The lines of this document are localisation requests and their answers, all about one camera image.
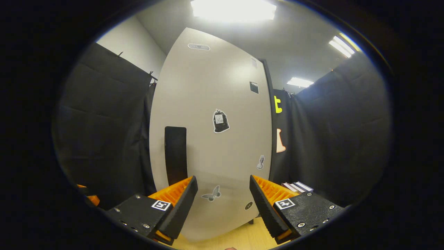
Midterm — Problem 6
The grey cabinet door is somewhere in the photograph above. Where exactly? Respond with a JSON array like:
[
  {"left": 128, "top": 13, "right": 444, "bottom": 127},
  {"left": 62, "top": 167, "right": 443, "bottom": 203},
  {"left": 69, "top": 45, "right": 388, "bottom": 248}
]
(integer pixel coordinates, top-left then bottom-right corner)
[{"left": 149, "top": 28, "right": 273, "bottom": 242}]

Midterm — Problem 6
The ceiling light panel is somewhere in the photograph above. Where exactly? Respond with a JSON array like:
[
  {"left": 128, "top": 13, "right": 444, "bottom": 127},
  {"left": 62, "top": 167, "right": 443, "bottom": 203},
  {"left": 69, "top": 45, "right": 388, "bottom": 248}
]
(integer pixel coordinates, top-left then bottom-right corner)
[
  {"left": 191, "top": 0, "right": 277, "bottom": 22},
  {"left": 287, "top": 77, "right": 314, "bottom": 88},
  {"left": 329, "top": 33, "right": 361, "bottom": 58}
]

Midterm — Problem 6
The dark grey cabinet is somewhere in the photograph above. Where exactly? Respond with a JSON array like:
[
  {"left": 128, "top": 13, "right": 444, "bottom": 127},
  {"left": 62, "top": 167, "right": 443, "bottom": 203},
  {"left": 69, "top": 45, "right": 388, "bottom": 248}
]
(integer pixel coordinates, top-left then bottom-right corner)
[{"left": 258, "top": 58, "right": 276, "bottom": 224}]

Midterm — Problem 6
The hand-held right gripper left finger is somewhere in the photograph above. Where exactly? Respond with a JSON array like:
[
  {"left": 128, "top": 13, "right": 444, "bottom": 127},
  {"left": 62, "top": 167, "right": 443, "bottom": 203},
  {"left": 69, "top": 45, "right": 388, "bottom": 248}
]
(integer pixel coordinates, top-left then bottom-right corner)
[{"left": 106, "top": 175, "right": 199, "bottom": 246}]

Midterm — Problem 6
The black door handle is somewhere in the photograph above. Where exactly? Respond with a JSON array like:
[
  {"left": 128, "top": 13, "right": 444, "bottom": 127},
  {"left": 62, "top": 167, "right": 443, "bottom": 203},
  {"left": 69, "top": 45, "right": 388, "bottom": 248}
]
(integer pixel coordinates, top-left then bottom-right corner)
[{"left": 164, "top": 126, "right": 188, "bottom": 186}]

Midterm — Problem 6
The black backdrop cloth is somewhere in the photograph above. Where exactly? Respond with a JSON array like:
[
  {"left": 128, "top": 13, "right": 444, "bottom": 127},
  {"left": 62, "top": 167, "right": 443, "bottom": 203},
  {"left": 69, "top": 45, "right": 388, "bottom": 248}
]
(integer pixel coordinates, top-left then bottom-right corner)
[{"left": 54, "top": 42, "right": 392, "bottom": 209}]

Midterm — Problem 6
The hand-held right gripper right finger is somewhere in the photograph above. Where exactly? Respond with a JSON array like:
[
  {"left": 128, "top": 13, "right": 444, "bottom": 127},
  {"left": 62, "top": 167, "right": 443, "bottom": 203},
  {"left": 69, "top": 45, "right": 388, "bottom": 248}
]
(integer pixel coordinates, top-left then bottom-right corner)
[{"left": 249, "top": 175, "right": 345, "bottom": 245}]

